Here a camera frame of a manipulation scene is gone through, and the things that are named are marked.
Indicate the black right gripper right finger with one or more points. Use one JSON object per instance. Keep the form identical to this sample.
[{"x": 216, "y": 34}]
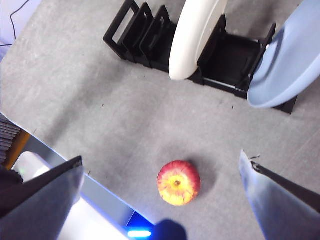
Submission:
[{"x": 287, "y": 207}]

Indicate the cream plate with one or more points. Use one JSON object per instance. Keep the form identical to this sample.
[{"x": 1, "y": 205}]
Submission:
[{"x": 190, "y": 50}]

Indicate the black plate rack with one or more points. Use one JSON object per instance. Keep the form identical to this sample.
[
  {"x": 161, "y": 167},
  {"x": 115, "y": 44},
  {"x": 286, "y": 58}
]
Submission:
[{"x": 225, "y": 62}]

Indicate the blue plate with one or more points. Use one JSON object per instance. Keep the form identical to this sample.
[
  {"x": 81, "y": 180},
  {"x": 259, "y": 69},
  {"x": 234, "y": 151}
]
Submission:
[{"x": 287, "y": 70}]

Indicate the dark blue rounded object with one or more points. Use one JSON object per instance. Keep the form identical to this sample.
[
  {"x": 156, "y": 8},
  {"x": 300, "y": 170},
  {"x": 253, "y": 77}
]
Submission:
[{"x": 170, "y": 231}]

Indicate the aluminium table edge rail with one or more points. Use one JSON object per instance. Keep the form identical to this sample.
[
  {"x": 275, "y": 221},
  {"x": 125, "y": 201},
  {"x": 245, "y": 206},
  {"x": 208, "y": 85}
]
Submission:
[{"x": 105, "y": 200}]

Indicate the blue light strip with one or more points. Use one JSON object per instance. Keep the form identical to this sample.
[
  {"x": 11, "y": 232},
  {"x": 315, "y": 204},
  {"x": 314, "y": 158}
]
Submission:
[{"x": 139, "y": 234}]

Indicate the white device box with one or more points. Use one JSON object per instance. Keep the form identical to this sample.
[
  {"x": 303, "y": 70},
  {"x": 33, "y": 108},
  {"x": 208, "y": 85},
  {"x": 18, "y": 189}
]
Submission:
[{"x": 30, "y": 162}]

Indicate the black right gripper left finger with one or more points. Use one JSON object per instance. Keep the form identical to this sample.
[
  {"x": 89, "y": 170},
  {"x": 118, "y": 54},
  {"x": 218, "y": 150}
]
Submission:
[{"x": 37, "y": 207}]

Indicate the orange bracket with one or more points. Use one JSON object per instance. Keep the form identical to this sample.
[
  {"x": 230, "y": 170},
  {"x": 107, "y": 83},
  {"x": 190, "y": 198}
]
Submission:
[{"x": 18, "y": 150}]

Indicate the grey ribbed panel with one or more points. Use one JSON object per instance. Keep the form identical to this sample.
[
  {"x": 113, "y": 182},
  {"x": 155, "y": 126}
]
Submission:
[{"x": 7, "y": 137}]

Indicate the red yellow apple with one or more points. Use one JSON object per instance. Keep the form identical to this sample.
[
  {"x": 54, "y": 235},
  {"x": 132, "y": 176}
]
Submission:
[{"x": 178, "y": 183}]

